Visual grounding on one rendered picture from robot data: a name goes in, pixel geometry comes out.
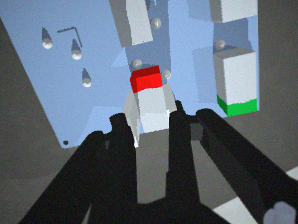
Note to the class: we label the white block with yellow end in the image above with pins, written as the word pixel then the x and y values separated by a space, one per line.
pixel 228 10

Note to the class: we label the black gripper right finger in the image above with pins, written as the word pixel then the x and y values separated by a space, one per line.
pixel 268 193

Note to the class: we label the white block with red end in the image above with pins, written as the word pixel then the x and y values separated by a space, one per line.
pixel 147 88

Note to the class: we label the white block with blue end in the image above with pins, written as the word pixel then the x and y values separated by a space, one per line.
pixel 132 21

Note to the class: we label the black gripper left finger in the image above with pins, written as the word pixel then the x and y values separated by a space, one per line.
pixel 68 197

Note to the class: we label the white block with green end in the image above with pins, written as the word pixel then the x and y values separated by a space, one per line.
pixel 236 82

